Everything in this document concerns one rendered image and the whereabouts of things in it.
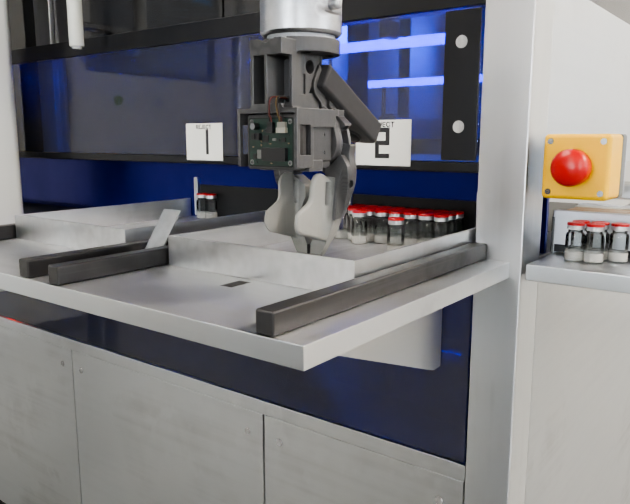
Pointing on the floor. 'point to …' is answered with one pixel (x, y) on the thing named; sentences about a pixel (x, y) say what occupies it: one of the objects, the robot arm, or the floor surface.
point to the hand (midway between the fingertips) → (314, 252)
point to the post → (508, 245)
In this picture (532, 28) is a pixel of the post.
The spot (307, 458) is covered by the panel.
